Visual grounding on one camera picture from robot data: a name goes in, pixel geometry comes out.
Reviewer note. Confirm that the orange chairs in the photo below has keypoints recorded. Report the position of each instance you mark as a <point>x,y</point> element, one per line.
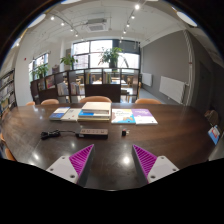
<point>95,99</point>

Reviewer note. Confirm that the plain white book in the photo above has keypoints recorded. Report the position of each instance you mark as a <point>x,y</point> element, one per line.
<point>71,115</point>

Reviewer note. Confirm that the thick beige book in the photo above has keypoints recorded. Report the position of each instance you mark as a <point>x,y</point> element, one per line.
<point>96,107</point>

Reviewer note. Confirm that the potted green plant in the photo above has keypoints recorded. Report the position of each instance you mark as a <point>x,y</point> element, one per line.
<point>68,60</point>
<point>40,70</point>
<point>111,55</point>

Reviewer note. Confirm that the ceiling spot lights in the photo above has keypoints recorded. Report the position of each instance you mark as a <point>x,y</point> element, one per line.
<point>137,6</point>

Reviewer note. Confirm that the yellow-edged book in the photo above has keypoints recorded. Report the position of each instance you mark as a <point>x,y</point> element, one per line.
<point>93,119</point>

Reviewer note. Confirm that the dark open shelf unit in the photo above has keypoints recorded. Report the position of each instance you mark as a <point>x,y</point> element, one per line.
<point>103,90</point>

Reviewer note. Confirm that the black power strip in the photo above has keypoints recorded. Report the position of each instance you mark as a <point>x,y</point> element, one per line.
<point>93,132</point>

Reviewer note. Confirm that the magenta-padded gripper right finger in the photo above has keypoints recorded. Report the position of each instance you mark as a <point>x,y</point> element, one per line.
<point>162,166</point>

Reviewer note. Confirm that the tall wall bookshelf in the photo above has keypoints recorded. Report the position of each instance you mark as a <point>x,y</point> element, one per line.
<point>7,90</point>

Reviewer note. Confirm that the white book with colourful illustration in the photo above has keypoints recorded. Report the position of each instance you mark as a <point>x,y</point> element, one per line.
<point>123,116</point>

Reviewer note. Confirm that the blue and white book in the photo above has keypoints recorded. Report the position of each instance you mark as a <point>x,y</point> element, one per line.
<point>59,114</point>

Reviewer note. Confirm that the large white wall radiator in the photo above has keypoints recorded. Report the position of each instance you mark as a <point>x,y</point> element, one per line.
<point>171,88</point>

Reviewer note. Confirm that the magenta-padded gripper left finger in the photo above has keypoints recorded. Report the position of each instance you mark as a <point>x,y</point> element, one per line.
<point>63,166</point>

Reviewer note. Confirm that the purple and white book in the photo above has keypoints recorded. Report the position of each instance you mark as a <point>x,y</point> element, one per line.
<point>145,116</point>

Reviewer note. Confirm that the small white wall radiator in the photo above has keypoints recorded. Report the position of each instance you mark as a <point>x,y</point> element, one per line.
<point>146,79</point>

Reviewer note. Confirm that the ceiling air conditioner vent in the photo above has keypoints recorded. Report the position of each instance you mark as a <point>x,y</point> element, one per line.
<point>96,27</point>

